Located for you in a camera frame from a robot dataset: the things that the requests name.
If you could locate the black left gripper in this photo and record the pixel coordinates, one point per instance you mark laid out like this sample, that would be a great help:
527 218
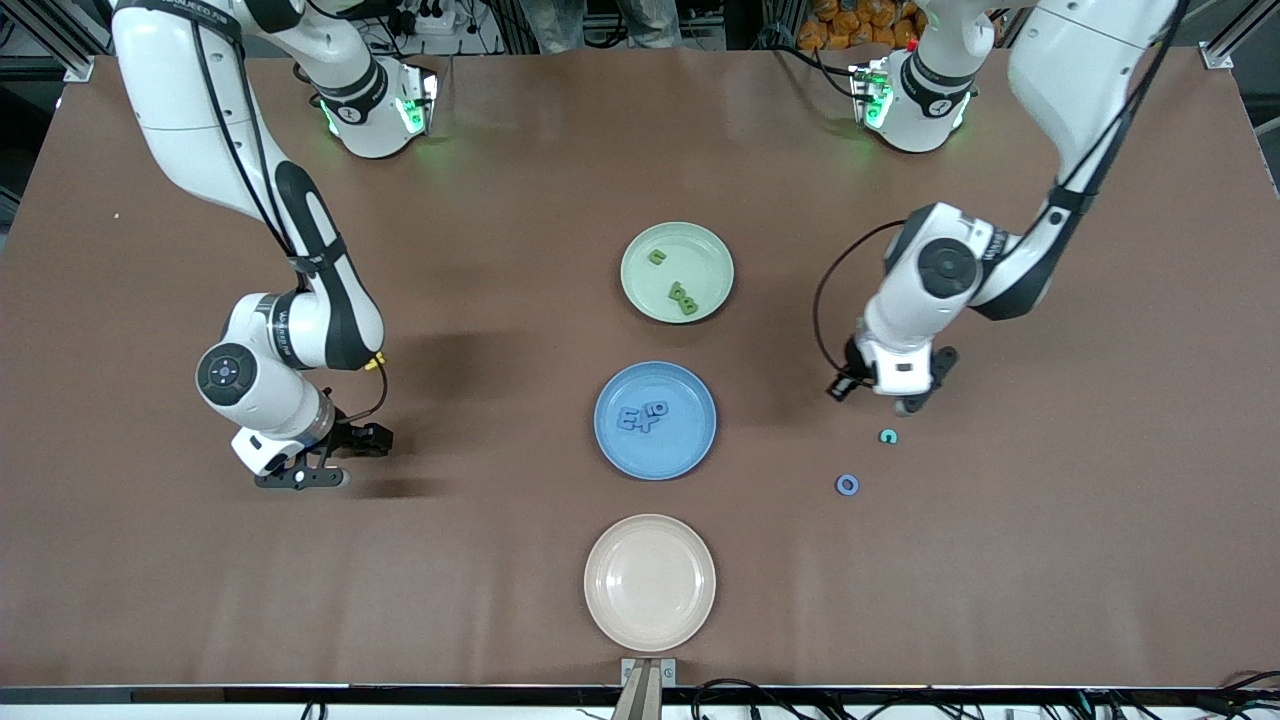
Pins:
851 372

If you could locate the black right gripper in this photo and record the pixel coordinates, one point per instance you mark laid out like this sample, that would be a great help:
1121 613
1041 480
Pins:
349 437

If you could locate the green letter B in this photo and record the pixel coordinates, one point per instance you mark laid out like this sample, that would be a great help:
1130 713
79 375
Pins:
689 305

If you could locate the blue letter X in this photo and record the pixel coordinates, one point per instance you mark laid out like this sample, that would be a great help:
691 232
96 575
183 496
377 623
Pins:
647 425

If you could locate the blue letter E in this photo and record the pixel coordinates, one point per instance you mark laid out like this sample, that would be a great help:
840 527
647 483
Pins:
627 418

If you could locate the silver arm base connector box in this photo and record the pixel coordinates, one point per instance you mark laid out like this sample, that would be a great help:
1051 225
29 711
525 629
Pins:
420 95
870 95

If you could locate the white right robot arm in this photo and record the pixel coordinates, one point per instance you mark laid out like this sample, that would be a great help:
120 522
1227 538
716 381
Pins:
260 390

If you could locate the blue letter O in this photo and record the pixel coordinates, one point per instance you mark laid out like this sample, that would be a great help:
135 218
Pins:
839 485

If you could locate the blue plate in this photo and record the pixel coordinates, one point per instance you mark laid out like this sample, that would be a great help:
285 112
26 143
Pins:
680 450

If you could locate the pale green plate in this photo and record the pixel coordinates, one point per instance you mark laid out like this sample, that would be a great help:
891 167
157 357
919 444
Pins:
677 272

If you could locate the beige plate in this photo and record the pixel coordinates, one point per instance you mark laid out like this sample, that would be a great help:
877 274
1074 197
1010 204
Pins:
650 583

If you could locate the pile of orange objects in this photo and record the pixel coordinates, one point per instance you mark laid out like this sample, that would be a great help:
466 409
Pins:
850 25

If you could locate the white power strip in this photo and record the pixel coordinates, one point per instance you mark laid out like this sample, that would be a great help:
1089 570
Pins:
430 18

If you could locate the person legs grey trousers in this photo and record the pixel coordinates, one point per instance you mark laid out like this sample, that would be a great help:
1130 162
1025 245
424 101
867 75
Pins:
600 22

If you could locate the black table edge rail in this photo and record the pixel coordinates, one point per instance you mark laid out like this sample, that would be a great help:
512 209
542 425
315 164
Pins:
400 694

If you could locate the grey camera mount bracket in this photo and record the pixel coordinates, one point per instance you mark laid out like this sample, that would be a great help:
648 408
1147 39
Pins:
648 690

